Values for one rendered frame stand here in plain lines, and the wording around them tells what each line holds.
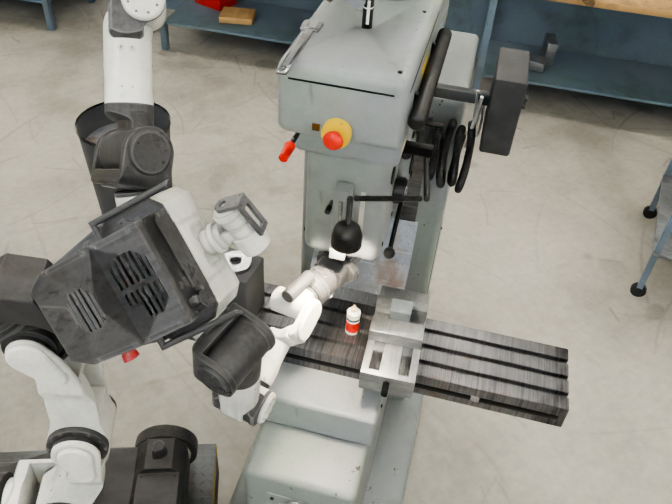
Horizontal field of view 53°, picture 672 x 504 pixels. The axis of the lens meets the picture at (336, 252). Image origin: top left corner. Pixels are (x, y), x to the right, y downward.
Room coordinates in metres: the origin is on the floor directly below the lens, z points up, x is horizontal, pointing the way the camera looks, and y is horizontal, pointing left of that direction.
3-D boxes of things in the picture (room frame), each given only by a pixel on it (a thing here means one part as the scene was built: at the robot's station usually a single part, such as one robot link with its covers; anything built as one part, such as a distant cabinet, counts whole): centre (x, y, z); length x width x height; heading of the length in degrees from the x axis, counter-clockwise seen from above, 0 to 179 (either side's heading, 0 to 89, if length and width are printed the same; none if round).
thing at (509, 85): (1.63, -0.42, 1.62); 0.20 x 0.09 x 0.21; 169
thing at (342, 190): (1.29, -0.01, 1.45); 0.04 x 0.04 x 0.21; 79
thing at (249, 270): (1.45, 0.33, 1.06); 0.22 x 0.12 x 0.20; 72
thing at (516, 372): (1.39, -0.08, 0.92); 1.24 x 0.23 x 0.08; 79
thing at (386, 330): (1.31, -0.19, 1.05); 0.15 x 0.06 x 0.04; 80
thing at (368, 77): (1.41, -0.03, 1.81); 0.47 x 0.26 x 0.16; 169
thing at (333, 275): (1.32, 0.02, 1.23); 0.13 x 0.12 x 0.10; 60
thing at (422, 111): (1.40, -0.18, 1.79); 0.45 x 0.04 x 0.04; 169
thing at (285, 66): (1.26, 0.10, 1.89); 0.24 x 0.04 x 0.01; 170
